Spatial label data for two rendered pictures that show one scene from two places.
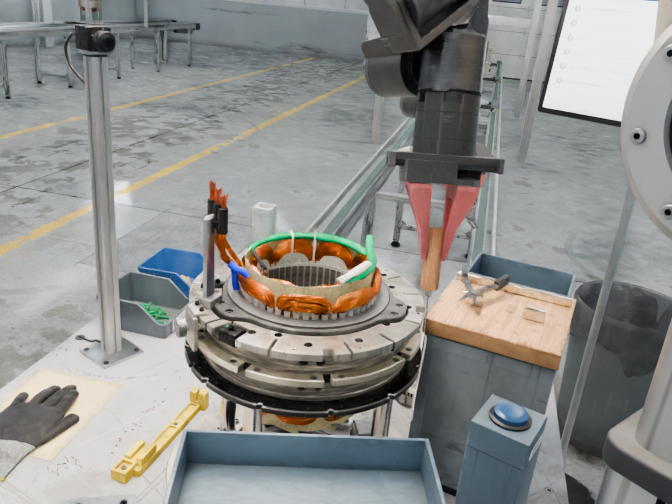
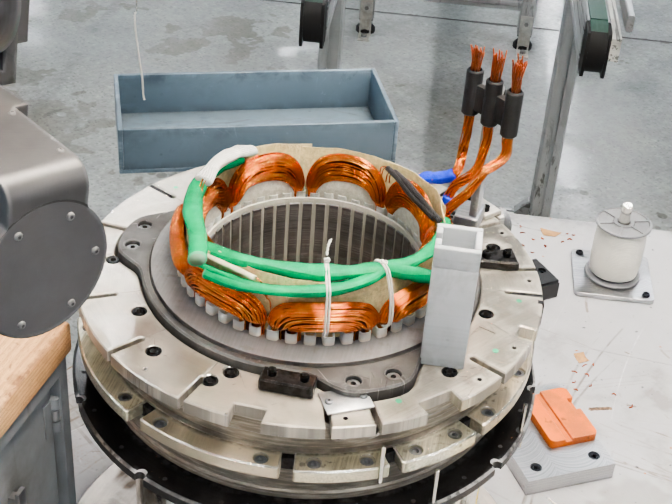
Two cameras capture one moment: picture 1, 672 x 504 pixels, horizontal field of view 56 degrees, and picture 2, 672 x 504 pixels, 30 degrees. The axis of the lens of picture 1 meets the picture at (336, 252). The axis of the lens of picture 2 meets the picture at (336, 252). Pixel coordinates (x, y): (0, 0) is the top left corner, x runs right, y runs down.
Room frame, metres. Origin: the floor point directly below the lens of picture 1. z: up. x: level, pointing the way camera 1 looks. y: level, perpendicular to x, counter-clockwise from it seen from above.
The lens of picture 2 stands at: (1.49, -0.05, 1.59)
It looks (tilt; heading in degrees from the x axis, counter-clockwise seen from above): 34 degrees down; 172
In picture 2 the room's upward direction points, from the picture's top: 4 degrees clockwise
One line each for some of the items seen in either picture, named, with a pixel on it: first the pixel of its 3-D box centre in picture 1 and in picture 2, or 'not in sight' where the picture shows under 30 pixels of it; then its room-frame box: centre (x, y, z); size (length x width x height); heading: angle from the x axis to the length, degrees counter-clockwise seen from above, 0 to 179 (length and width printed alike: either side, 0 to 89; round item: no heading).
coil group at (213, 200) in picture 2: not in sight; (208, 211); (0.76, -0.04, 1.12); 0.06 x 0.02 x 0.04; 163
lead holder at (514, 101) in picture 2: (217, 215); (492, 101); (0.75, 0.15, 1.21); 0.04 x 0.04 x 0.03; 73
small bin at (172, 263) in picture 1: (181, 275); not in sight; (1.39, 0.37, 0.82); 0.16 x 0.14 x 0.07; 80
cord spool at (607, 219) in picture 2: not in sight; (617, 247); (0.36, 0.43, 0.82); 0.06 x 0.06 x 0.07
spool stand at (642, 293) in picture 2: not in sight; (619, 242); (0.36, 0.43, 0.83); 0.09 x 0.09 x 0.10; 78
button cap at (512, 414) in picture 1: (511, 413); not in sight; (0.63, -0.22, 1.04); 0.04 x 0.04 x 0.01
